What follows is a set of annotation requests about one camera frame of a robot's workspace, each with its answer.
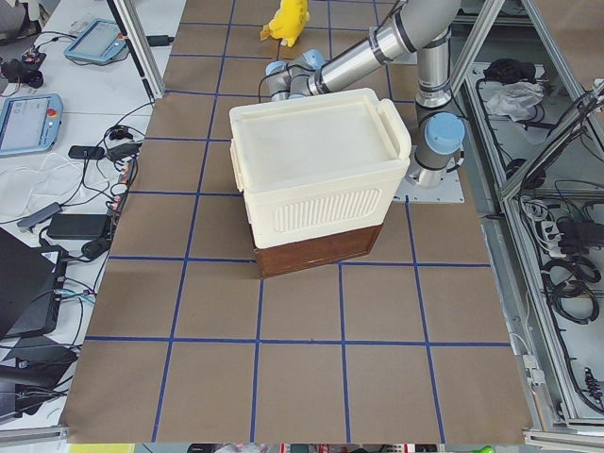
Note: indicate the aluminium frame post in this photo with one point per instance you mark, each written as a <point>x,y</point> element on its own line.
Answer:
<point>128,20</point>

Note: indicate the dark wooden drawer cabinet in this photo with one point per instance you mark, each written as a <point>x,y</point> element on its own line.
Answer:
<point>298,256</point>

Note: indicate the lower teach pendant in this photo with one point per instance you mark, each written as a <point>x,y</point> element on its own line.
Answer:
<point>30,124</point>

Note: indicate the white drawer handle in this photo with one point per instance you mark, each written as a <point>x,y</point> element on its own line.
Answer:
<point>237,169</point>

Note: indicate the yellow plush dinosaur toy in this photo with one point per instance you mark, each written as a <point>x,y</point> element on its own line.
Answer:
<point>287,23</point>

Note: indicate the cream plastic storage box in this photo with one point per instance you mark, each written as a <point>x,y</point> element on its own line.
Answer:
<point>319,165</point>

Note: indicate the upper teach pendant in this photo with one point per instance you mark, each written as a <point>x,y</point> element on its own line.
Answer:
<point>100,43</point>

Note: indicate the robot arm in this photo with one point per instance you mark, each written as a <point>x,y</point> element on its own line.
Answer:
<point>412,27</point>

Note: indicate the black laptop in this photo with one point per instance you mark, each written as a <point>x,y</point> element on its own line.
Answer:
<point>30,278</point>

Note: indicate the black adapter on table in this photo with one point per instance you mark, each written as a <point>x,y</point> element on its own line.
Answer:
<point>76,226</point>

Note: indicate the teach pendant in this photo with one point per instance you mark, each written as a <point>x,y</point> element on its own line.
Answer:
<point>100,43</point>
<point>30,124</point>

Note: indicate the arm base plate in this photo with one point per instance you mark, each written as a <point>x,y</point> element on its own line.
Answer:
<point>423,186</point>

